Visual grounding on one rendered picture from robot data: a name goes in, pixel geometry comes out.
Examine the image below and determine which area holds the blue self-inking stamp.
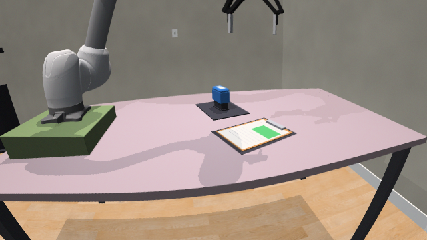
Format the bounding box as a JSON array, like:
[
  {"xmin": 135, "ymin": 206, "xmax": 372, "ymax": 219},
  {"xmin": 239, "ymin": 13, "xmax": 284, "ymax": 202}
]
[{"xmin": 212, "ymin": 86, "xmax": 230, "ymax": 111}]

